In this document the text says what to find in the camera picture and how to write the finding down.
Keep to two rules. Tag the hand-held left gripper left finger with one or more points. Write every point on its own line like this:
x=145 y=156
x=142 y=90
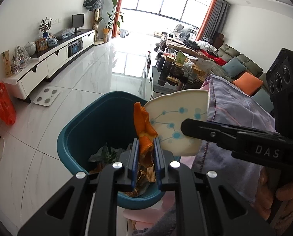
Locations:
x=134 y=167

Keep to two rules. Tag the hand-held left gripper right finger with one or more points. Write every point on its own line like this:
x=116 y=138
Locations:
x=158 y=169

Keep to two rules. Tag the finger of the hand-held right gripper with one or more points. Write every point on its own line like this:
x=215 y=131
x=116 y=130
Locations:
x=203 y=130

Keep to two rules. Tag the orange peel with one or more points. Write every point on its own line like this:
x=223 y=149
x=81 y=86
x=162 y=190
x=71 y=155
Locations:
x=142 y=125
x=97 y=169

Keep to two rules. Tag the white blue-dotted paper cup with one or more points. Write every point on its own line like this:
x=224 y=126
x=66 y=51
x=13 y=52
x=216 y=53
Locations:
x=171 y=108

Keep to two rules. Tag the teal plastic bin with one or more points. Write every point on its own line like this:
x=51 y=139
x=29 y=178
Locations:
x=87 y=127

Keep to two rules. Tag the person's right hand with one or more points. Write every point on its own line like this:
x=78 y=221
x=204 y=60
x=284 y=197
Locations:
x=261 y=194

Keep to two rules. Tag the gold foil wrapper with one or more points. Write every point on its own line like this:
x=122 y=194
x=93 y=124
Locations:
x=141 y=179

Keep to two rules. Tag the blue-grey cushion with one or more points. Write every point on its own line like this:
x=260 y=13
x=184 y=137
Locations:
x=234 y=66
x=263 y=98

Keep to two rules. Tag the green snack wrapper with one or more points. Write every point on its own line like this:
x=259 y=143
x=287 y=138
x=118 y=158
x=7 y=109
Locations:
x=106 y=153

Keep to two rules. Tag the orange cushion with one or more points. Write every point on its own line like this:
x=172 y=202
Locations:
x=247 y=84

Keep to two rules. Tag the purple plaid tablecloth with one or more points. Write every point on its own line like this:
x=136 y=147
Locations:
x=234 y=108

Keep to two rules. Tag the person's pink clothing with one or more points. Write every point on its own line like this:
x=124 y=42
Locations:
x=146 y=211

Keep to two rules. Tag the green sofa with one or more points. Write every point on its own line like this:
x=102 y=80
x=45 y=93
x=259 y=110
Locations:
x=234 y=54

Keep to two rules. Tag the group of wooden-lid jars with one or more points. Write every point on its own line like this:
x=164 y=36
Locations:
x=176 y=72

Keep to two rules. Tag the coffee table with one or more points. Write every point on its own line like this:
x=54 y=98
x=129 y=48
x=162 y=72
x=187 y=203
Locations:
x=156 y=86

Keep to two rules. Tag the red cloth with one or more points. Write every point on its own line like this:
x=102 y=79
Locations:
x=219 y=61

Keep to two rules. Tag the brown cabinet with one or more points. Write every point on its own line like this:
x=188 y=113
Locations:
x=219 y=39

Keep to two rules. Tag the brown padded daybed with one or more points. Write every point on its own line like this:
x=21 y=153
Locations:
x=183 y=48

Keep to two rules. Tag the white clothes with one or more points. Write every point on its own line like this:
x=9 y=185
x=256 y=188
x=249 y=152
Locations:
x=206 y=44

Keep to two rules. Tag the black bag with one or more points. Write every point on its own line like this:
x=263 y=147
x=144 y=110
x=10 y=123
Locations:
x=192 y=43

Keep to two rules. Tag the white round-door appliance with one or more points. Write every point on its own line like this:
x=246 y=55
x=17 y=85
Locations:
x=188 y=33

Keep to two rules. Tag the white chair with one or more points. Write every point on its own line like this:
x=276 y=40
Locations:
x=177 y=30

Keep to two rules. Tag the orange and grey curtain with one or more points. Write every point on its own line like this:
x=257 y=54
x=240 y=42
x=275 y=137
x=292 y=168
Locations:
x=119 y=5
x=211 y=17

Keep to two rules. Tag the white bathroom scale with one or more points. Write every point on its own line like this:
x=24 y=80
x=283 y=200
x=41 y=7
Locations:
x=46 y=97

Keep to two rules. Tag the small white bin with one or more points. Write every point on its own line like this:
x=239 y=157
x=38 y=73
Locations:
x=123 y=32

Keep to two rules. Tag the large window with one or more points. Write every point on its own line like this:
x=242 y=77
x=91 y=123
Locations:
x=161 y=3

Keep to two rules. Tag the white and black cabinet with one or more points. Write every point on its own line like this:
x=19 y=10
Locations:
x=55 y=57

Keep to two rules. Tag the yellow floor vase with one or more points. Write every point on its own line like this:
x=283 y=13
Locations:
x=106 y=34

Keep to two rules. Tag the orange plastic bag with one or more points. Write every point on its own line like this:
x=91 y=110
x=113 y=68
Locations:
x=4 y=103

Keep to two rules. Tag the tall leafy plant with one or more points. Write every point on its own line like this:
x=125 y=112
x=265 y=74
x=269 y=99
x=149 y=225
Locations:
x=111 y=14

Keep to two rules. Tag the blue and white ceramic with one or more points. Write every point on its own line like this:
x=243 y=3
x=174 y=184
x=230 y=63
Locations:
x=52 y=40

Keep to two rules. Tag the clear plastic bag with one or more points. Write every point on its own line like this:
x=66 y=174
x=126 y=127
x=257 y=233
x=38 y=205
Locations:
x=65 y=32

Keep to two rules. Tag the plastic-wrapped ornament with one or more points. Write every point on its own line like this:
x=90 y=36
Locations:
x=21 y=59

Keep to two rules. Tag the black monitor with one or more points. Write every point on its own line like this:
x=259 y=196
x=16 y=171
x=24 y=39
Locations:
x=77 y=21

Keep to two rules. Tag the white standing air conditioner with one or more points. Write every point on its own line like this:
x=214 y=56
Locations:
x=107 y=5

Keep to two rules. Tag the white ceramic jar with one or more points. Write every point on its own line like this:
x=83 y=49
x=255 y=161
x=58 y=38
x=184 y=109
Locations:
x=30 y=48

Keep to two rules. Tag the brown printed box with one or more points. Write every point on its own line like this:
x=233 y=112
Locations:
x=7 y=64

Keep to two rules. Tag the plant in blue vase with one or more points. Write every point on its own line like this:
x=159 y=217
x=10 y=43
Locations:
x=45 y=25

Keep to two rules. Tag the covered standing fan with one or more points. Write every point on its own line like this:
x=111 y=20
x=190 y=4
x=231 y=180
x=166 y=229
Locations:
x=92 y=1

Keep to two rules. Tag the wooden picture frame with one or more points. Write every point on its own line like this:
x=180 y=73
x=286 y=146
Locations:
x=41 y=44

